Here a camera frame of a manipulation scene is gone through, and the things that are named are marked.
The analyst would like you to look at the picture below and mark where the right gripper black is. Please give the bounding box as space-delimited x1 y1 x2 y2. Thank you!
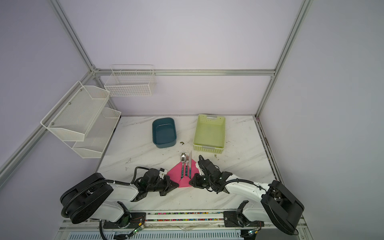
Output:
187 173 214 188

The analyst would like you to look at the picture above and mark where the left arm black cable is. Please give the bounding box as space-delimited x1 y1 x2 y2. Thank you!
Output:
60 166 151 240

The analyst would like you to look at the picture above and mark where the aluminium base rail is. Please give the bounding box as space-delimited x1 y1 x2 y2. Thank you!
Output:
58 208 308 233

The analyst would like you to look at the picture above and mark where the dark teal plastic tub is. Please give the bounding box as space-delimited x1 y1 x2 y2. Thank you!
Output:
152 118 177 149

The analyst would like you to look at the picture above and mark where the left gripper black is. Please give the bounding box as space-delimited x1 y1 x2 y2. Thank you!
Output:
148 175 179 197

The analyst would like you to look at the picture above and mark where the fork with teal handle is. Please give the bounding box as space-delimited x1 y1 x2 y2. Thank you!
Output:
184 153 190 177

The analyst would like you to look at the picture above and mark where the knife with teal handle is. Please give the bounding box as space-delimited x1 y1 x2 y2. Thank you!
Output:
188 151 192 179

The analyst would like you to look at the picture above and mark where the spoon with teal handle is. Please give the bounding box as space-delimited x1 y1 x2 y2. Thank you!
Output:
180 153 188 179

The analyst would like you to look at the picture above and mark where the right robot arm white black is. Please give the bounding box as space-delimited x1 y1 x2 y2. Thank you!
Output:
189 156 305 236

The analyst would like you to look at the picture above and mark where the light green perforated basket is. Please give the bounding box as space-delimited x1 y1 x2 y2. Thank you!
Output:
193 114 226 154

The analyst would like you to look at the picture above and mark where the pink paper napkin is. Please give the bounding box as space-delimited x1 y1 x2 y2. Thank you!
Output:
167 160 200 188

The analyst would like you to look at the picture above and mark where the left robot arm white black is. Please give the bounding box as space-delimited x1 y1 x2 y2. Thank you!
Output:
60 168 179 229

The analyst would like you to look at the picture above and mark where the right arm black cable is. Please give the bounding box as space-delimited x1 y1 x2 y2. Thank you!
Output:
197 154 299 236

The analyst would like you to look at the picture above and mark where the white wire wall basket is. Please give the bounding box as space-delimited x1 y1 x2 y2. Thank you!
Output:
104 65 157 97

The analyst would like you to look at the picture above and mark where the white mesh two-tier shelf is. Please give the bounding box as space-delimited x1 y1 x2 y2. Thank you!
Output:
41 82 121 159

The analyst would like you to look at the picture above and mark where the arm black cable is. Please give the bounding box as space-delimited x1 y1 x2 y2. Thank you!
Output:
197 154 299 236
60 166 151 240

